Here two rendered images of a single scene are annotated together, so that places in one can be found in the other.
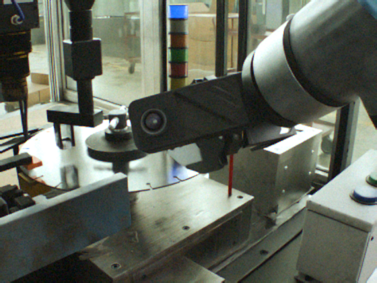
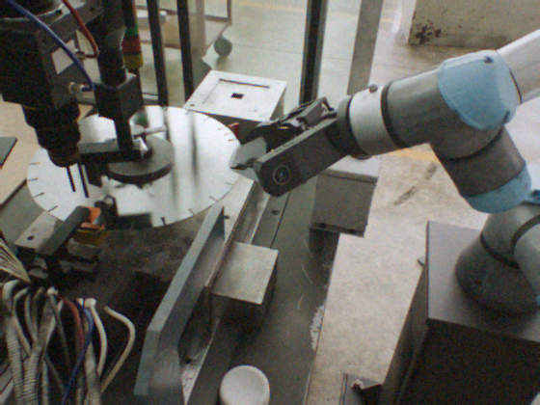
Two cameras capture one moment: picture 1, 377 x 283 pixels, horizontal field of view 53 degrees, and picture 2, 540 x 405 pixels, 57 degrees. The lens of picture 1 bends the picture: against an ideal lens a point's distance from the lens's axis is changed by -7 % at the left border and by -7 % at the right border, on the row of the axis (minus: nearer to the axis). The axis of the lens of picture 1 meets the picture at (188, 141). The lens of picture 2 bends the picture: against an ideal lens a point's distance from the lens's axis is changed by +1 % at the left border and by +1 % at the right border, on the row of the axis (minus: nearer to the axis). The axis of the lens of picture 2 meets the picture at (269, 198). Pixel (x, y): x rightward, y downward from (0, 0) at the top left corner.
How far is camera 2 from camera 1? 0.36 m
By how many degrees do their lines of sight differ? 33
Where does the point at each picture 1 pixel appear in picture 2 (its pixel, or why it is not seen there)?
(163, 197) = not seen: hidden behind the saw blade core
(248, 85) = (345, 138)
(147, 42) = not seen: outside the picture
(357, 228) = (364, 181)
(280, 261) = (291, 216)
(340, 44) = (431, 127)
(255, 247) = (265, 209)
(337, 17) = (433, 113)
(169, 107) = (289, 161)
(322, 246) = (335, 199)
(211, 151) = not seen: hidden behind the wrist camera
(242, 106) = (335, 148)
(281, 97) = (376, 148)
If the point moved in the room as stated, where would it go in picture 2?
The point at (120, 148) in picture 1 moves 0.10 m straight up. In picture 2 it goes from (154, 166) to (146, 109)
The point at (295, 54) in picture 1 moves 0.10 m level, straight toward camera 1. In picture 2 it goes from (394, 128) to (445, 188)
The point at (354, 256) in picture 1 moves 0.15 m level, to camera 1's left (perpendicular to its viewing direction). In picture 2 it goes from (364, 202) to (294, 229)
